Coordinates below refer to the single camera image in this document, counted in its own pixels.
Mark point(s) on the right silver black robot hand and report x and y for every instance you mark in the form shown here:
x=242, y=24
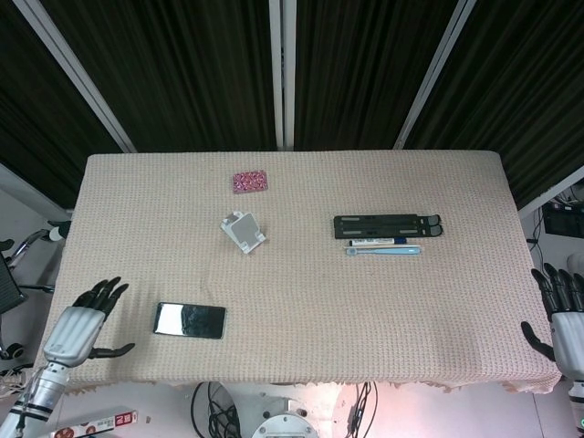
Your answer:
x=568, y=337

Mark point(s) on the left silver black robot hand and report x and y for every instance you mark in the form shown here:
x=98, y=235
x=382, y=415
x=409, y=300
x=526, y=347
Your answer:
x=73, y=333

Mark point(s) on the black smartphone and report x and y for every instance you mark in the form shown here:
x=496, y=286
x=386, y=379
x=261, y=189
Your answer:
x=191, y=320

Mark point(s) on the grey round robot base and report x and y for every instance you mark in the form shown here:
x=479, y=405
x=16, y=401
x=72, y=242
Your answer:
x=283, y=422

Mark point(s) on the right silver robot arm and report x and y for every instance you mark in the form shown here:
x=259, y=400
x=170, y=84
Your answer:
x=577, y=401

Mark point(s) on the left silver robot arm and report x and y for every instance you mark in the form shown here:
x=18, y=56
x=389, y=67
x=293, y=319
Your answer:
x=41, y=392

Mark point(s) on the white folding phone stand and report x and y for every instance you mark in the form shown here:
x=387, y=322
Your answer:
x=242, y=230

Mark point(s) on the black folded laptop stand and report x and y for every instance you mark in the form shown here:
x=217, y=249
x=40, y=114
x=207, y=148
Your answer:
x=378, y=226

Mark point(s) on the black office chair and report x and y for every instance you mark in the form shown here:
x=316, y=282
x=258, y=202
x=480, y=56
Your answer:
x=9, y=283

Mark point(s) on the red and white carton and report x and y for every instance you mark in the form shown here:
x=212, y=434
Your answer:
x=105, y=422

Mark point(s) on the black equipment box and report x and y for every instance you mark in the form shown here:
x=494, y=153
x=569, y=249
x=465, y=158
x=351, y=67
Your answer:
x=563, y=221

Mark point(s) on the light blue toothbrush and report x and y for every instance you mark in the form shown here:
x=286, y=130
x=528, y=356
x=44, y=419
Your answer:
x=388, y=251

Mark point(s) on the white marker with blue cap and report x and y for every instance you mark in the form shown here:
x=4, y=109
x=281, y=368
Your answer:
x=374, y=241

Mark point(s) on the dark pleated curtain panel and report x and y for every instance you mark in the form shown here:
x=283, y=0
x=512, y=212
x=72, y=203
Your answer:
x=182, y=68
x=524, y=91
x=365, y=68
x=32, y=114

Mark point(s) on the pink patterned small box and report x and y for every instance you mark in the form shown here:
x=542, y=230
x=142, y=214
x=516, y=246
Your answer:
x=250, y=182

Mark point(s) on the beige waffle-weave tablecloth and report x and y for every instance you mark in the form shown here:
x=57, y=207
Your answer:
x=319, y=296

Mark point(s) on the white frame post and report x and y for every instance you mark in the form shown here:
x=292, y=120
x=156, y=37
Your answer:
x=73, y=68
x=438, y=68
x=282, y=68

